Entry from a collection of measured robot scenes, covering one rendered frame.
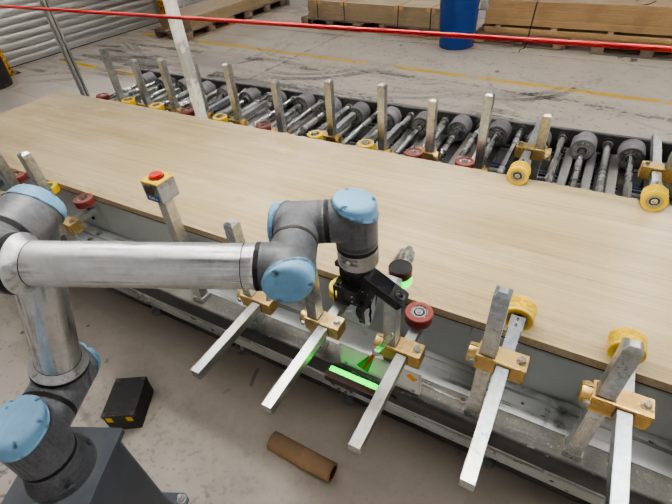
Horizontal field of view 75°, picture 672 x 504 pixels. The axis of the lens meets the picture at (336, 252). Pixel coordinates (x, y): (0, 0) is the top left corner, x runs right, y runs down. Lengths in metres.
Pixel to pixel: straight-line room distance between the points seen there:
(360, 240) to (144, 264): 0.40
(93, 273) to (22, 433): 0.63
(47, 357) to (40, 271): 0.50
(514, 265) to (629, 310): 0.32
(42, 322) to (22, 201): 0.33
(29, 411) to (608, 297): 1.59
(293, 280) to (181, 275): 0.20
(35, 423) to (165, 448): 0.94
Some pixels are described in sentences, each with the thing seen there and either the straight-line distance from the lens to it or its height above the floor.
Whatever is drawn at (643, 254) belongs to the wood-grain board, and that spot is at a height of 0.90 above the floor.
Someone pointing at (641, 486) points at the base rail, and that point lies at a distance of 1.39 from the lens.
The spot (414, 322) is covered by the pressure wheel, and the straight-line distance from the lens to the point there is 1.25.
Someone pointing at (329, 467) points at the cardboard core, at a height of 0.08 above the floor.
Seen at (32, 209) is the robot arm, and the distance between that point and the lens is 1.07.
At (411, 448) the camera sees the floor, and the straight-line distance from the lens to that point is 2.06.
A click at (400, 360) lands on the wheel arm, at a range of 1.22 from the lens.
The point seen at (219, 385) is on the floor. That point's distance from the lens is 2.33.
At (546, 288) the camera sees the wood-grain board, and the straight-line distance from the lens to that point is 1.42.
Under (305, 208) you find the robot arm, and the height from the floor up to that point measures 1.37.
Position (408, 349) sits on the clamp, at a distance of 1.23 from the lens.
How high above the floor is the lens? 1.85
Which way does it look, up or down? 40 degrees down
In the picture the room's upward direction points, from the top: 5 degrees counter-clockwise
